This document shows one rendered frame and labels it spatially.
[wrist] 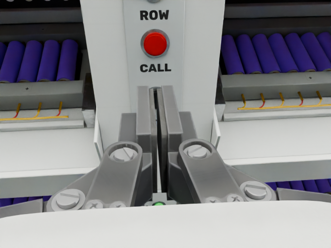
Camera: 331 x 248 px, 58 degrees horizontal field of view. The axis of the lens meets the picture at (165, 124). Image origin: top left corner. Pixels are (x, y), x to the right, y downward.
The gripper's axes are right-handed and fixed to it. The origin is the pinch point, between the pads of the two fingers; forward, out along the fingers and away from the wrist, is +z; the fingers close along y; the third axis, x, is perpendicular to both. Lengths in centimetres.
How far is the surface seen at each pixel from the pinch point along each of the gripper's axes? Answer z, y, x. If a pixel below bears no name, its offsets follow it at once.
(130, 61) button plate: 10.2, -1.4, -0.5
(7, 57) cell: 22.4, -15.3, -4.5
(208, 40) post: 10.4, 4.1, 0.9
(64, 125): 15.0, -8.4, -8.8
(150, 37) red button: 9.8, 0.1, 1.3
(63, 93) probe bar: 16.8, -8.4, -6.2
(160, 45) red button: 9.8, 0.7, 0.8
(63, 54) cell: 22.7, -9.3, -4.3
